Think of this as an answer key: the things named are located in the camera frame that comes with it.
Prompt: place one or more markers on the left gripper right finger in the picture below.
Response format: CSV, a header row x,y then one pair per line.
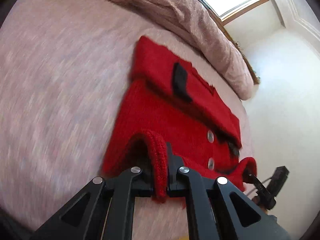
x,y
216,209

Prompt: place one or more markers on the pink quilted duvet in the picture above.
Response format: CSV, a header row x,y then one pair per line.
x,y
191,21

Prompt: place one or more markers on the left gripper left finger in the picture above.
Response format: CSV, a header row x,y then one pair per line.
x,y
103,209

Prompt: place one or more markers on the pink floral bed sheet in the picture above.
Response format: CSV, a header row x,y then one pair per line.
x,y
64,71

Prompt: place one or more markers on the red knit cardigan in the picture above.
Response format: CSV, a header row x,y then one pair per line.
x,y
170,107

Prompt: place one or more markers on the wooden bed side rail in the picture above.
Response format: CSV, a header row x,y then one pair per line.
x,y
256,79

